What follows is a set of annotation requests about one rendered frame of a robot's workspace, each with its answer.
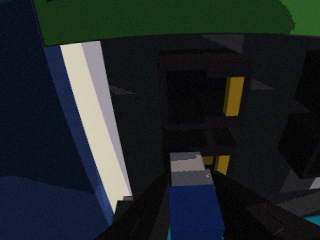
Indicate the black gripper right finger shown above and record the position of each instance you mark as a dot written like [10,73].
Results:
[248,216]

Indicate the blue cable plug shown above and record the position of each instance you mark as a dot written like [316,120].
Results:
[195,212]

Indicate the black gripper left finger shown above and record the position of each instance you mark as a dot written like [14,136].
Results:
[148,218]

